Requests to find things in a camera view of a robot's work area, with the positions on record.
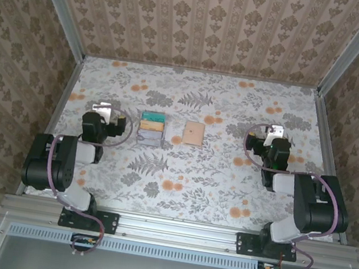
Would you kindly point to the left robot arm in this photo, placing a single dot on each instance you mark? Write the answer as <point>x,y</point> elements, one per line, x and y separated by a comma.
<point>57,170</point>

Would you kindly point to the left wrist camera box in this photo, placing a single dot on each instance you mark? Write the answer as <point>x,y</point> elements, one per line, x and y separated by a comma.
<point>103,110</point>

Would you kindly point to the teal printed card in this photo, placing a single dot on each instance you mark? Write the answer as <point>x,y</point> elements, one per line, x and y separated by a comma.
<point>154,117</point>

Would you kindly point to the orange card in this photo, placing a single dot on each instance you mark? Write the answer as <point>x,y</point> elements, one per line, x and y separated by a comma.
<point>152,126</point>

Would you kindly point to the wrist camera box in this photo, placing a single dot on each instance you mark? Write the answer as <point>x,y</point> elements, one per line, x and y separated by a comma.
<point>103,110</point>
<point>276,131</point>

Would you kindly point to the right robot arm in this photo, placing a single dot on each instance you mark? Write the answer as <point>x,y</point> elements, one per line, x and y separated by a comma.
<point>317,211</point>

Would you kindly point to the aluminium frame post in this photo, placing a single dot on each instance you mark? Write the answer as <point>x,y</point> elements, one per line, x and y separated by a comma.
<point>353,49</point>
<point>60,3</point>

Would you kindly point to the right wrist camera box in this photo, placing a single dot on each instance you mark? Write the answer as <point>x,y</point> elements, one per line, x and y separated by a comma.
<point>276,131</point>

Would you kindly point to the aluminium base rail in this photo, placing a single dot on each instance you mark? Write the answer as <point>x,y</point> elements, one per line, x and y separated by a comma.
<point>177,231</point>

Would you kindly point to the aluminium side rail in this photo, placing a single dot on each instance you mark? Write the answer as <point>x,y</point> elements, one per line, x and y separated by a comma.
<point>53,121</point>
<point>331,165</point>

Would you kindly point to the grey bank card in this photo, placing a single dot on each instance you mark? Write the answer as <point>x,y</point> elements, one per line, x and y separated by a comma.
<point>149,141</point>
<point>151,134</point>

